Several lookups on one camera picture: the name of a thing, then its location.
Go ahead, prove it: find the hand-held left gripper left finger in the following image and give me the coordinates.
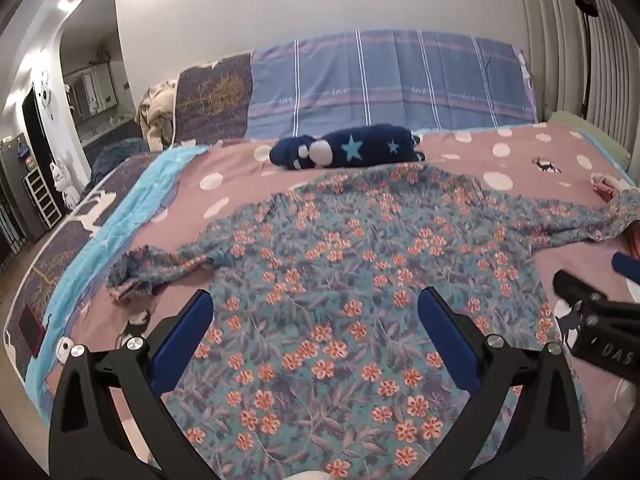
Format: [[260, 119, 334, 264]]
[[48, 289, 215, 480]]

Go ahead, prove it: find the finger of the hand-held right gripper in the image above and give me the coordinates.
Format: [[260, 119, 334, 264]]
[[552, 270, 608, 313], [612, 251, 640, 281]]

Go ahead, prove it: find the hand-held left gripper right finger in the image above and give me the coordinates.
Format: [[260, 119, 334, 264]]
[[417, 287, 588, 480]]

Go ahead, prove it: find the blue floral garment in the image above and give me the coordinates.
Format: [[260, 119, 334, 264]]
[[107, 164, 640, 480]]

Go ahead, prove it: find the small pink white cloth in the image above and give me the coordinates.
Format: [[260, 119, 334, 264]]
[[590, 172, 631, 203]]

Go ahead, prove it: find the green pillow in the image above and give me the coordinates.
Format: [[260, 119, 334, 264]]
[[547, 110, 633, 166]]

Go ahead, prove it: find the dark patterned bedsheet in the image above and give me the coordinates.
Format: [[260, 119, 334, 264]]
[[2, 150, 166, 361]]

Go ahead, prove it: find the red booklet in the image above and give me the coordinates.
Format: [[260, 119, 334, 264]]
[[19, 305, 46, 356]]

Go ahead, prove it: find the pink polka-dot blanket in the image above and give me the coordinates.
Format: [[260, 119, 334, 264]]
[[25, 125, 640, 480]]

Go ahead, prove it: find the dark blue cloth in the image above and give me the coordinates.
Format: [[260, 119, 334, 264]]
[[90, 137, 151, 186]]

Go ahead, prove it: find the white shelf rack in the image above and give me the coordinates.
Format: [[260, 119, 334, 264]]
[[22, 165, 63, 228]]

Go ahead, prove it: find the navy star-print garment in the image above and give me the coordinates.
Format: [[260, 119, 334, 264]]
[[269, 124, 427, 171]]

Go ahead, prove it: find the beige cloth pile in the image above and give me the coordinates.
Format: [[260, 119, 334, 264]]
[[136, 82, 178, 151]]

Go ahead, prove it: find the grey refrigerator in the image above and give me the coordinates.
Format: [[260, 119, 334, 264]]
[[0, 132, 38, 241]]

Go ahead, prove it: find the dark patterned headboard cover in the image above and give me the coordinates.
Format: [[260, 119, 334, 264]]
[[172, 52, 253, 146]]

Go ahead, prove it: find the white pleated curtain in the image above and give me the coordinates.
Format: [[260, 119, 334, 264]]
[[515, 0, 640, 161]]

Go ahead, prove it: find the blue plaid sheet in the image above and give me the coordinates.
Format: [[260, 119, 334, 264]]
[[247, 30, 540, 141]]

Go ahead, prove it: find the black floor lamp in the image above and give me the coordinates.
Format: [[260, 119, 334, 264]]
[[574, 0, 601, 121]]

